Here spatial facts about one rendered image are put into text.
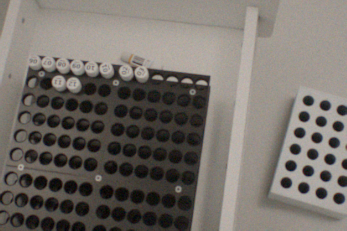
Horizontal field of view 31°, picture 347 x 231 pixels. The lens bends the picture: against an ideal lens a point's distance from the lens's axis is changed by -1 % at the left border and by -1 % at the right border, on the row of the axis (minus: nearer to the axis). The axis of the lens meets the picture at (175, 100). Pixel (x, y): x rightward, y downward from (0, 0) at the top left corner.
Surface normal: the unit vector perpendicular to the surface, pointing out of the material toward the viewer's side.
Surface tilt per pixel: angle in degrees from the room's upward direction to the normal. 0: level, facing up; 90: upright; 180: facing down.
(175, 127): 0
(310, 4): 0
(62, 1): 90
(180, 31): 0
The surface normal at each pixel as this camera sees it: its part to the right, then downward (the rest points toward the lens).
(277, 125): -0.06, -0.31
